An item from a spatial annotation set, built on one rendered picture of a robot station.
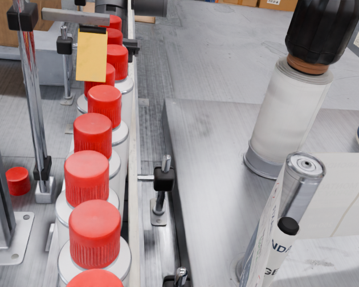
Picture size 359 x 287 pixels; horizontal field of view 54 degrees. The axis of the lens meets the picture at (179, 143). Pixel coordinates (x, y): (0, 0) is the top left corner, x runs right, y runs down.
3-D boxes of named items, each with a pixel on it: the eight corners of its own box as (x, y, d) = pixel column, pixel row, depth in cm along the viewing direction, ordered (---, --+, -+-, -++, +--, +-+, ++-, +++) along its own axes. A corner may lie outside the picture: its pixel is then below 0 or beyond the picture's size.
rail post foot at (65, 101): (72, 106, 76) (71, 102, 76) (59, 105, 76) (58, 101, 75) (76, 92, 81) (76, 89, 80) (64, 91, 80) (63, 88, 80)
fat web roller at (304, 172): (275, 290, 43) (340, 180, 32) (240, 291, 42) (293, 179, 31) (264, 257, 47) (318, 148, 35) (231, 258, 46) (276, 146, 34)
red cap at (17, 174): (27, 177, 58) (24, 163, 56) (33, 191, 56) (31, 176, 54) (4, 184, 57) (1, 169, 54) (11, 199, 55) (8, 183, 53)
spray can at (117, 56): (130, 183, 54) (140, 58, 41) (96, 187, 52) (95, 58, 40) (123, 160, 58) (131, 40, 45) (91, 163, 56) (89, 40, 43)
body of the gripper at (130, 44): (140, 50, 60) (141, 7, 60) (77, 45, 58) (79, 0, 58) (137, 60, 66) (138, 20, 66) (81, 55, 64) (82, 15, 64)
